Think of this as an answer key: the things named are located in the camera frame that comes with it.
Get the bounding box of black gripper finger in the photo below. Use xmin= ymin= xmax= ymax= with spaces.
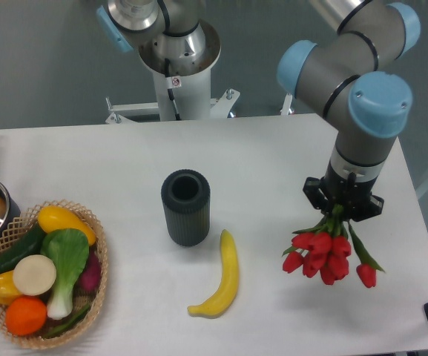
xmin=309 ymin=192 xmax=333 ymax=215
xmin=349 ymin=205 xmax=381 ymax=222

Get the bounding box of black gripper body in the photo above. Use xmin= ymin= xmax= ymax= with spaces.
xmin=303 ymin=164 xmax=384 ymax=220

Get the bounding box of red tulip bouquet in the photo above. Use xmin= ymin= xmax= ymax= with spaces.
xmin=282 ymin=205 xmax=383 ymax=289

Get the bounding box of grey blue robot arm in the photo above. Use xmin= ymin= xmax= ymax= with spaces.
xmin=277 ymin=1 xmax=421 ymax=221

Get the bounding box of second grey robot arm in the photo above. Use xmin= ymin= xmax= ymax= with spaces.
xmin=96 ymin=0 xmax=205 ymax=53

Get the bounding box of dark grey ribbed vase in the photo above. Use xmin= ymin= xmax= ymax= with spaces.
xmin=161 ymin=169 xmax=211 ymax=247

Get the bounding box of yellow banana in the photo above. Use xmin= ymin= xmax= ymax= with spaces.
xmin=187 ymin=229 xmax=240 ymax=318

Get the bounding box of purple sweet potato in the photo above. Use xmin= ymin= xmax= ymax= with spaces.
xmin=77 ymin=250 xmax=102 ymax=293

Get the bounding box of green bok choy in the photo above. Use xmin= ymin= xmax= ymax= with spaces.
xmin=41 ymin=228 xmax=89 ymax=320

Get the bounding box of yellow squash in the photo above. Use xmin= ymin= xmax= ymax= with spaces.
xmin=37 ymin=205 xmax=96 ymax=246

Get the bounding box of green chili pepper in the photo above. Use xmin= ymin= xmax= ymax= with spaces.
xmin=42 ymin=303 xmax=91 ymax=339

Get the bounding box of dark green cucumber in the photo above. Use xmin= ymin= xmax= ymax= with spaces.
xmin=0 ymin=222 xmax=46 ymax=274

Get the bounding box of white round radish slice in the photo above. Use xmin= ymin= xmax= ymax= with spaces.
xmin=13 ymin=254 xmax=56 ymax=296

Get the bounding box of woven wicker basket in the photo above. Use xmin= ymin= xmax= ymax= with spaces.
xmin=0 ymin=200 xmax=108 ymax=350

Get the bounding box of orange fruit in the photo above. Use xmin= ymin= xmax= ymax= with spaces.
xmin=5 ymin=296 xmax=47 ymax=336

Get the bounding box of yellow bell pepper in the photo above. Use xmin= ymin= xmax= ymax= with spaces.
xmin=0 ymin=271 xmax=23 ymax=306

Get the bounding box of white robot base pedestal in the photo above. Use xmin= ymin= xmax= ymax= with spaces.
xmin=105 ymin=19 xmax=240 ymax=124

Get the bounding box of black cable on pedestal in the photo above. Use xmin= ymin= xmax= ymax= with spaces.
xmin=163 ymin=57 xmax=182 ymax=122

